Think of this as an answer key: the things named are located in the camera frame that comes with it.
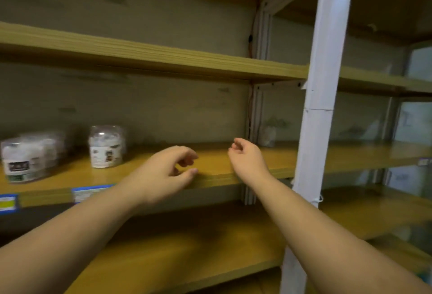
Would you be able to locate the person's left hand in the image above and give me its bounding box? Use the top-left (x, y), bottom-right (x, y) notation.
top-left (116, 145), bottom-right (200, 209)

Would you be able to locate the person's left forearm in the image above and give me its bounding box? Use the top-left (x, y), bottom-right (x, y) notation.
top-left (0, 186), bottom-right (144, 294)

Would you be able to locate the clear jar with cartoon label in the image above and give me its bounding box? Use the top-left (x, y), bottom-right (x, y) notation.
top-left (88, 125), bottom-right (126, 169)

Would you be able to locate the person's right forearm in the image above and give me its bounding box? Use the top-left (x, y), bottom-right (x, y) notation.
top-left (255, 175), bottom-right (432, 294)

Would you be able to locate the wooden shelf with blue labels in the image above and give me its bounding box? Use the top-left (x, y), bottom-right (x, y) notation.
top-left (0, 141), bottom-right (299, 209)

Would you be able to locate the white slotted rack rail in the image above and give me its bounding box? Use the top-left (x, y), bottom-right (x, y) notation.
top-left (243, 7), bottom-right (273, 205)

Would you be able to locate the person's right hand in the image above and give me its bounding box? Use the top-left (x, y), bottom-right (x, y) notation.
top-left (228, 137), bottom-right (270, 188)

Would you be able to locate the white metal upright post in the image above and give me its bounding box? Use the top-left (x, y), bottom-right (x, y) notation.
top-left (279, 0), bottom-right (357, 294)

